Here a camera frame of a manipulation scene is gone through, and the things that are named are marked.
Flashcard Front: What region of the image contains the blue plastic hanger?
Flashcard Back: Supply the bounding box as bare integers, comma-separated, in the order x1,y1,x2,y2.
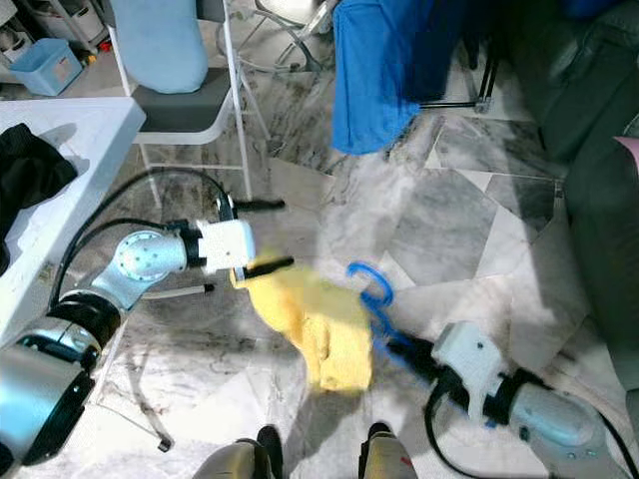
347,261,460,400

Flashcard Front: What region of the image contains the yellow shirt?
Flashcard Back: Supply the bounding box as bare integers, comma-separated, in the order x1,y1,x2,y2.
232,261,375,393

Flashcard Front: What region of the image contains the black garment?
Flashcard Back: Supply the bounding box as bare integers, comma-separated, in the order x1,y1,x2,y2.
0,123,79,270

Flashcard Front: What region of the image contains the robot right leg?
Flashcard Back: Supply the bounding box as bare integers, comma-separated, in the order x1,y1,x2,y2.
357,422,420,479

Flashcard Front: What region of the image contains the white folding chair grey seat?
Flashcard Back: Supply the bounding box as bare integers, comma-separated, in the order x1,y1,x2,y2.
105,0,271,201

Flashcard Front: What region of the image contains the light blue shirt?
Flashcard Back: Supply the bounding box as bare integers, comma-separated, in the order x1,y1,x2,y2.
331,0,470,157

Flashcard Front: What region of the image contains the light blue pillow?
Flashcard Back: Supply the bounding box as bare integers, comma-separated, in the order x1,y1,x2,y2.
112,0,211,96

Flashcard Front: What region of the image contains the dark green sofa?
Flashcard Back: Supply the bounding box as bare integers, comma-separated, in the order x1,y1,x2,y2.
499,0,639,395

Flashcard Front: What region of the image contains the navy blue shirt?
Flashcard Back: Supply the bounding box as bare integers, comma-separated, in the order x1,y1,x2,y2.
419,0,500,106

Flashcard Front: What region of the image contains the light blue storage bin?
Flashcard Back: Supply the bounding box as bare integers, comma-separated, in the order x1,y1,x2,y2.
10,38,83,98

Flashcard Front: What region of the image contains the pink cushion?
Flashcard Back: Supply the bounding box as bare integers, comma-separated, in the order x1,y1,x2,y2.
614,135,639,191

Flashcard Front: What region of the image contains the blue plastic crate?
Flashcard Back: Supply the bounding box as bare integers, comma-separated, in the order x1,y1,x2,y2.
564,0,630,21

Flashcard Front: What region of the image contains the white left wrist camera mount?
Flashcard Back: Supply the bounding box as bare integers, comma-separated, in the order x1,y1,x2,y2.
198,220,258,275

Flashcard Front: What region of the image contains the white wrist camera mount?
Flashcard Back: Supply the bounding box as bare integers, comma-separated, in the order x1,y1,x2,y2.
198,220,258,275
432,321,505,420

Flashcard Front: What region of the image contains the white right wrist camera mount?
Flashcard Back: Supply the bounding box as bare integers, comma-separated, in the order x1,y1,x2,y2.
432,321,505,420

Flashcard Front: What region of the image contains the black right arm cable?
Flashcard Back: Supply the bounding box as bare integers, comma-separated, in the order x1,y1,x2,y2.
422,384,639,479

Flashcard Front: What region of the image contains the white wire frame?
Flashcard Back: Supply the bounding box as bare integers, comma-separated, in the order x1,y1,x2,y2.
230,0,335,73

